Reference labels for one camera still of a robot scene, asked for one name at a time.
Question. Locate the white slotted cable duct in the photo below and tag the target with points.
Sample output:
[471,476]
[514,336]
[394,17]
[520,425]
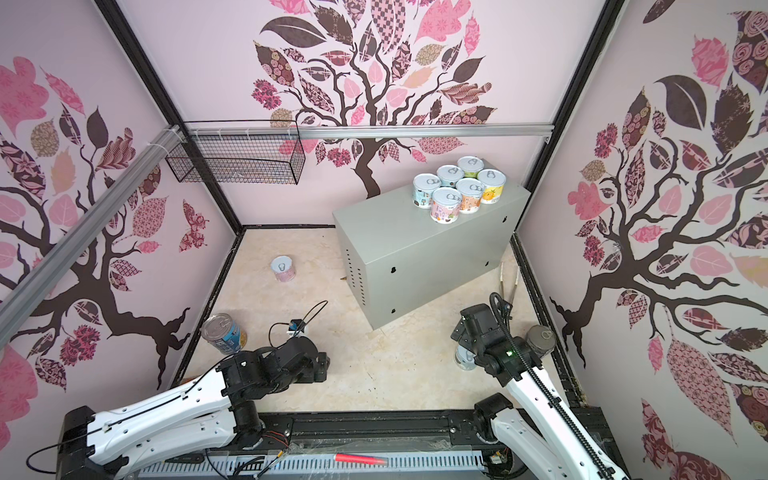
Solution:
[396,465]

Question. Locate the black wire basket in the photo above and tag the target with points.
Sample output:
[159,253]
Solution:
[259,153]

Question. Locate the pink orange label can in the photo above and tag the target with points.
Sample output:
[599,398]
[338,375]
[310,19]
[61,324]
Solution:
[445,205]

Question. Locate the blue Progresso soup can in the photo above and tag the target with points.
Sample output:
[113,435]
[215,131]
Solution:
[224,333]

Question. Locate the orange red label can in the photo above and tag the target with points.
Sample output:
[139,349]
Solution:
[471,191]

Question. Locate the grey blue label can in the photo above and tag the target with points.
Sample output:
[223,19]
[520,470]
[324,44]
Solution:
[465,358]

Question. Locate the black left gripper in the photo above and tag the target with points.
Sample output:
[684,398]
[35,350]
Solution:
[322,367]

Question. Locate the aluminium rail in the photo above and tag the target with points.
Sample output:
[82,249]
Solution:
[22,301]
[401,131]

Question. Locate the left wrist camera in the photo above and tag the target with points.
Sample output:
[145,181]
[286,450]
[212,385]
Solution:
[296,328]

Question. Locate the yellow label can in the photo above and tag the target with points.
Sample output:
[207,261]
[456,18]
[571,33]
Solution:
[493,182]

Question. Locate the grey metal cabinet box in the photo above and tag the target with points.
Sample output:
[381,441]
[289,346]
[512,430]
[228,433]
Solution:
[397,258]

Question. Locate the light blue label can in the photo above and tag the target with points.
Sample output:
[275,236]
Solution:
[424,185]

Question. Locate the metal tongs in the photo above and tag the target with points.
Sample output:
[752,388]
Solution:
[509,277]

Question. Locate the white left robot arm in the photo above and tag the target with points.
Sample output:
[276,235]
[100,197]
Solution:
[215,410]

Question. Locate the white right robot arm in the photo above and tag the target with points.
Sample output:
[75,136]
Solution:
[531,419]

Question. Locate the dark grey label can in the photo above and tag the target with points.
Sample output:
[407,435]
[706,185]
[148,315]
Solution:
[541,340]

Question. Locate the teal white label can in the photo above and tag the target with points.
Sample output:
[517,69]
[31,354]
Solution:
[450,175]

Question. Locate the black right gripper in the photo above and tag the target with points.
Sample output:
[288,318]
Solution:
[463,337]

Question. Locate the aluminium rail back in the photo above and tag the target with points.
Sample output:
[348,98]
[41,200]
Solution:
[401,131]

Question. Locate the red pen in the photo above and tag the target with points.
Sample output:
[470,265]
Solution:
[360,459]

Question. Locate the green label can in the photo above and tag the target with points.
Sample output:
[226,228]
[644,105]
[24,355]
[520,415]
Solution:
[471,166]

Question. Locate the aluminium rail left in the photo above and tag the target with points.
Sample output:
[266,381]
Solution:
[22,301]

